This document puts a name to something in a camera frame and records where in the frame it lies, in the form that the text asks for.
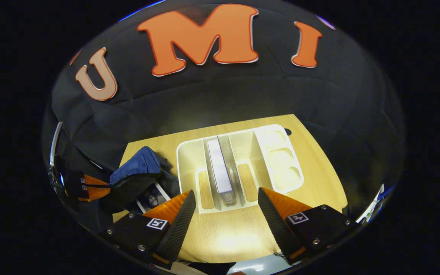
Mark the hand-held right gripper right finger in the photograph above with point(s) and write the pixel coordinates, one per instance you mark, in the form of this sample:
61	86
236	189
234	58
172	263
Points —
275	227

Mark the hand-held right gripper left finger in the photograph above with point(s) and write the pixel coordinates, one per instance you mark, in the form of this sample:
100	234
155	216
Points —
180	229

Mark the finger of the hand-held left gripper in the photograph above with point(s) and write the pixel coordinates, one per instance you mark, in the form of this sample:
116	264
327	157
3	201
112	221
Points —
90	181
94	193

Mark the blue schoolbag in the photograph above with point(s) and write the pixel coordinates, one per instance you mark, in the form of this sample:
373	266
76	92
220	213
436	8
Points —
136	168

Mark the white plastic bookshelf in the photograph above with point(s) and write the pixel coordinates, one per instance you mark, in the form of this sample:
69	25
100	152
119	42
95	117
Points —
281	160

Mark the blue spine book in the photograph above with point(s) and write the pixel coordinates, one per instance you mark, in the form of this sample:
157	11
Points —
220	168

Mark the black backdrop cloth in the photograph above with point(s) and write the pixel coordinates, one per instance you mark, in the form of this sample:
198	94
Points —
243	91

